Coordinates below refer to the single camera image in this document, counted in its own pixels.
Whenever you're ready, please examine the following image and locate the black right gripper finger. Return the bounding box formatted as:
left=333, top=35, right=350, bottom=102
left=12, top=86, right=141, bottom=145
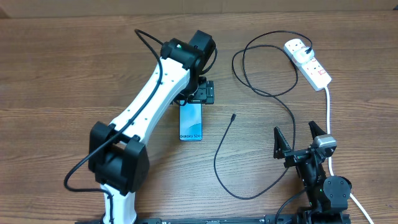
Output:
left=308, top=121, right=326, bottom=146
left=273, top=127, right=292, bottom=159

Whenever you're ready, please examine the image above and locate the blue Samsung Galaxy smartphone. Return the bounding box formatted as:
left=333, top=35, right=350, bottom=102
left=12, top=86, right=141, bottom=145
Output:
left=179, top=103, right=203, bottom=141

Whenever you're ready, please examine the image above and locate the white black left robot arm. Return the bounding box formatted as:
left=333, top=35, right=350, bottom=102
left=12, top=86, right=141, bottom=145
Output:
left=88, top=30, right=216, bottom=223

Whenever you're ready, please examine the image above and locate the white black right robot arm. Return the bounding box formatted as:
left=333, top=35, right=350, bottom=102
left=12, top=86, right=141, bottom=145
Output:
left=274, top=121, right=352, bottom=223

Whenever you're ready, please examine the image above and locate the white USB charger adapter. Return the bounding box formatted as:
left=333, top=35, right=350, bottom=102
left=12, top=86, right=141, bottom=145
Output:
left=293, top=47, right=315, bottom=65

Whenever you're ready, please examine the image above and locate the white power strip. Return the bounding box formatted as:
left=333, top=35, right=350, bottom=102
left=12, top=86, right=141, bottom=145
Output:
left=284, top=39, right=332, bottom=91

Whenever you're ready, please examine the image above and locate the white power strip cord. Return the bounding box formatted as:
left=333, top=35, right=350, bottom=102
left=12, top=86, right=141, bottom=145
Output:
left=323, top=86, right=375, bottom=224

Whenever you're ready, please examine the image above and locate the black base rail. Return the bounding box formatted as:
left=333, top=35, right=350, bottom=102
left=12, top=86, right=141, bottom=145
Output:
left=74, top=213, right=352, bottom=224

